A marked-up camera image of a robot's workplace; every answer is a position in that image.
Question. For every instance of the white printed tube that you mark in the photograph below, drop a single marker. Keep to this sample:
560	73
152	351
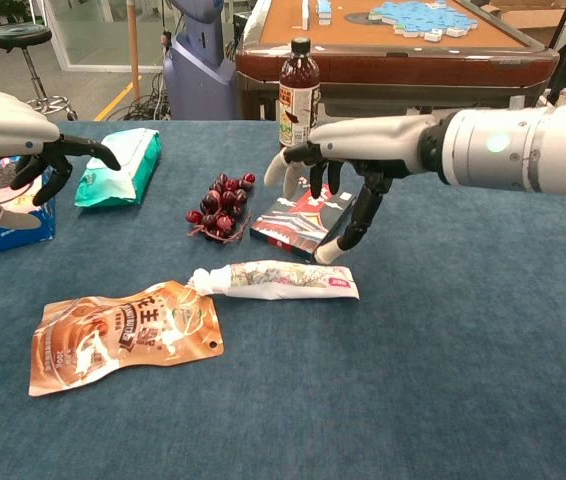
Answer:
288	282

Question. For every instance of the cardboard box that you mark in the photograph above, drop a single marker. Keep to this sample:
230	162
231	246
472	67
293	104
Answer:
533	20

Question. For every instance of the blue white tile stack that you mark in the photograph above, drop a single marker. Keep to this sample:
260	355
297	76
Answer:
324	11

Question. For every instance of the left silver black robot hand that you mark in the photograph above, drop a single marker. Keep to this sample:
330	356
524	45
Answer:
3	120

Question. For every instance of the dark red grape bunch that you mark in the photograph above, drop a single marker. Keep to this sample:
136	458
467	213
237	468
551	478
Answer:
223	202

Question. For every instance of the upright white tile row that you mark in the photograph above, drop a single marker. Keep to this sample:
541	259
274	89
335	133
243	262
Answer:
305	12

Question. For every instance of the wooden pole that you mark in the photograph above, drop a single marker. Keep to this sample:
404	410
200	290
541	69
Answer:
133	45

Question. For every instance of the green wet wipes pack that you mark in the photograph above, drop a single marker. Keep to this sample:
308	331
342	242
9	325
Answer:
123	175

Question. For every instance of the dark drink bottle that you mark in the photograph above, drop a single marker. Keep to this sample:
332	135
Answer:
298	105

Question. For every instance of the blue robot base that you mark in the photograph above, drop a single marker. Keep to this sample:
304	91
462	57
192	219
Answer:
198	75

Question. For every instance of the chrome swivel stool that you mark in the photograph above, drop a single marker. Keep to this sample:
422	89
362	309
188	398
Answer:
18	36

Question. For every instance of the orange spout pouch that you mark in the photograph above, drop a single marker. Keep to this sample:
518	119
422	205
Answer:
123	340

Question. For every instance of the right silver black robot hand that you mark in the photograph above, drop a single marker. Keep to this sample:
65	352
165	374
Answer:
373	142

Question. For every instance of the blue felt table mat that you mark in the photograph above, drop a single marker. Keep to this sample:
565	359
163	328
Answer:
413	360

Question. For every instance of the blue cookie box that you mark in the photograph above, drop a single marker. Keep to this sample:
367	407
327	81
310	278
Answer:
18	235

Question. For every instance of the brown mahjong table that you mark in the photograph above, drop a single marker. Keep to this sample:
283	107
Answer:
363	65

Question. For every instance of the dark box with red print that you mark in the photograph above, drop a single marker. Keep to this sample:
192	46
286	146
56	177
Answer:
298	225

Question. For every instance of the blue mahjong tile pile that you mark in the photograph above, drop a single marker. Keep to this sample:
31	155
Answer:
423	17

